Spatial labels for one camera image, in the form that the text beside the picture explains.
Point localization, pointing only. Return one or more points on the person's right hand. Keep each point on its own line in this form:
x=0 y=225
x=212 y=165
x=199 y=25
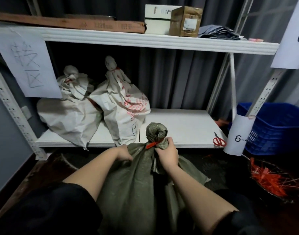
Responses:
x=167 y=155

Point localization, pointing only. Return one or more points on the person's left hand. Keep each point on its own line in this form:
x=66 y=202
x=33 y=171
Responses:
x=123 y=152

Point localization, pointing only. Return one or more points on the person's right fingers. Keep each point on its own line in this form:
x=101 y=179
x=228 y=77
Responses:
x=164 y=150

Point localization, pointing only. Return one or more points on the green woven sack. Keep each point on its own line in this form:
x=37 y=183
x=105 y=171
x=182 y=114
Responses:
x=134 y=188

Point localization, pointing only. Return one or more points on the person's left forearm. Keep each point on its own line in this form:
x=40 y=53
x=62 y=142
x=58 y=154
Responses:
x=95 y=172

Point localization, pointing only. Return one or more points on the person's right forearm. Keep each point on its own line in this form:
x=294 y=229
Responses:
x=198 y=195

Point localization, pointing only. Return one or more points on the red zip tie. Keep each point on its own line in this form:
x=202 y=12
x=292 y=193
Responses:
x=152 y=144

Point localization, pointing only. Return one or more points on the white sack with red print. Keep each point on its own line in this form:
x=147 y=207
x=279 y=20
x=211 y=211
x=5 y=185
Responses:
x=122 y=107

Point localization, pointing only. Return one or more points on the grey curtain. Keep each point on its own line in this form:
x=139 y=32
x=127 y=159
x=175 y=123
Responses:
x=178 y=78

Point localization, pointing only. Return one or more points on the small white paper label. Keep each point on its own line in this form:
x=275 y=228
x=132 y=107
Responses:
x=238 y=137

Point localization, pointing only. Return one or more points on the plain white woven sack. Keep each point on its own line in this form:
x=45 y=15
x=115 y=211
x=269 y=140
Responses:
x=66 y=117

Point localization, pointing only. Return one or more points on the black round container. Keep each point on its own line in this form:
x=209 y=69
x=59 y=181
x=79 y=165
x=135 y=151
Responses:
x=262 y=197

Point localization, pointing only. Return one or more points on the pile of red zip ties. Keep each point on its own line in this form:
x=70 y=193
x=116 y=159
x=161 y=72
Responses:
x=269 y=179

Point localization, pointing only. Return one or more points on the white metal shelf rack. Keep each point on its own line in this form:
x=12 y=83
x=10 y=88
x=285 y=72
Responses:
x=139 y=40

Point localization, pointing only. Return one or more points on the blue plastic crate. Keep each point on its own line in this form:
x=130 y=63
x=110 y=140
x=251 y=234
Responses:
x=279 y=127

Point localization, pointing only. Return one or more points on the grey plastic bags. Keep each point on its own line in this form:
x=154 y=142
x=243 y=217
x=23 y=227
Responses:
x=218 y=33

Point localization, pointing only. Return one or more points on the white cardboard box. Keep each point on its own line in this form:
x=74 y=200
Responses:
x=156 y=20

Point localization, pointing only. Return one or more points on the small brown cardboard box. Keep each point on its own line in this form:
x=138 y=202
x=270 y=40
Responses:
x=185 y=21

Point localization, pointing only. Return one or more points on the person's black left sleeve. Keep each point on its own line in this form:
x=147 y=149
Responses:
x=46 y=210

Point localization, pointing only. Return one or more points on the pink flat item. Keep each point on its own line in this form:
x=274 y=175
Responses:
x=255 y=40

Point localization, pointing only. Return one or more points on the long brown cardboard box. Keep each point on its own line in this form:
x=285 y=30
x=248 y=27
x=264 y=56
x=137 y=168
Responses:
x=78 y=23

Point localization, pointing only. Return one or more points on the handwritten paper sign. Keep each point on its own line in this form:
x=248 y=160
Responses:
x=29 y=66

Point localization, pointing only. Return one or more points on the large white paper label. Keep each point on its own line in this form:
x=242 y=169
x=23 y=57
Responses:
x=290 y=39

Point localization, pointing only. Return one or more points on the white wall socket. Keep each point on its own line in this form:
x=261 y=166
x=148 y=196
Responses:
x=26 y=112

